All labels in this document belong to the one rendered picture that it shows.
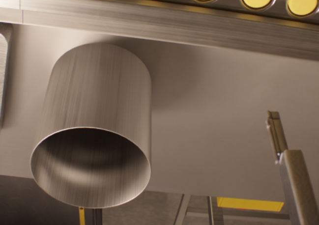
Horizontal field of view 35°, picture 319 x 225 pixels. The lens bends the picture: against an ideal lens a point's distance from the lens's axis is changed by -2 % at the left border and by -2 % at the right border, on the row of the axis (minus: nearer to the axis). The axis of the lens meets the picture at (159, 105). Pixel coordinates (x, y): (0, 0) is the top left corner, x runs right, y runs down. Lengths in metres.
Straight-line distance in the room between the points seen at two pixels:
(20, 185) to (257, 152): 0.89
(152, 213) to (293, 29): 1.68
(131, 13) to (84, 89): 0.16
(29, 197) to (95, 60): 0.96
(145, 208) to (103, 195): 1.45
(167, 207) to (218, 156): 1.36
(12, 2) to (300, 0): 0.11
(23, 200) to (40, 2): 1.15
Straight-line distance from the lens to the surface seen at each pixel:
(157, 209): 1.83
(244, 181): 0.49
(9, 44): 0.38
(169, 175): 0.48
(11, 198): 1.32
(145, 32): 0.20
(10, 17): 0.20
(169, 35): 0.20
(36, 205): 1.33
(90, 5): 0.19
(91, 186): 0.38
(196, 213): 1.57
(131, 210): 1.84
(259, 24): 0.19
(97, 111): 0.32
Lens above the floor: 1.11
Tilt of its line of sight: 49 degrees down
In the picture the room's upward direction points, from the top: 179 degrees clockwise
